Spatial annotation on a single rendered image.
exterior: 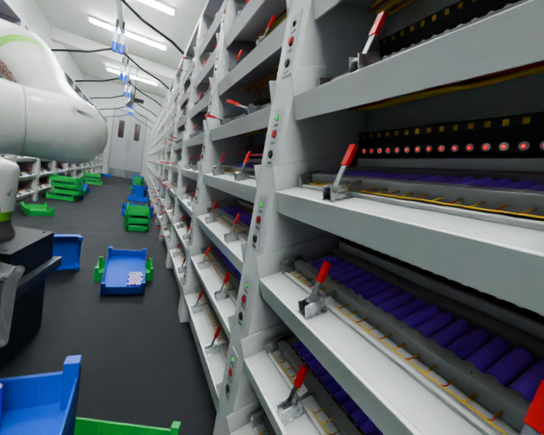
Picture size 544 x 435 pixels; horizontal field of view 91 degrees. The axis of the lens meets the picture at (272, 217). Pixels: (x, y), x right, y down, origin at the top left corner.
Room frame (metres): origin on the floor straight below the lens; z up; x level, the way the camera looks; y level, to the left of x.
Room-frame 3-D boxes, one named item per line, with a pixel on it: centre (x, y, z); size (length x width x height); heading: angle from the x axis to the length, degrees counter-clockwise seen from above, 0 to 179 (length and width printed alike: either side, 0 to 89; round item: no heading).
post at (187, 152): (1.87, 0.59, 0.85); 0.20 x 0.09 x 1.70; 118
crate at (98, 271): (1.56, 0.82, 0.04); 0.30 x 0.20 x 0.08; 118
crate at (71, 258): (1.42, 1.20, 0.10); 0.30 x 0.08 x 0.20; 137
